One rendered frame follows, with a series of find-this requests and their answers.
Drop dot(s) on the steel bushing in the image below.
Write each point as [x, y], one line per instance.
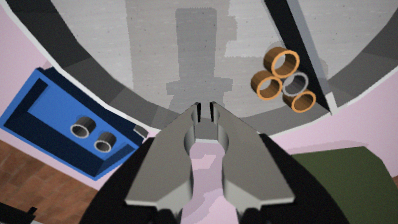
[297, 86]
[83, 127]
[105, 137]

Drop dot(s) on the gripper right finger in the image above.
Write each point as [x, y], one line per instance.
[257, 172]

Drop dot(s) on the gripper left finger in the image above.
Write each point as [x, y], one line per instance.
[158, 175]

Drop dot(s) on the bronze bushing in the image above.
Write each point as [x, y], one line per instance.
[304, 103]
[272, 91]
[289, 66]

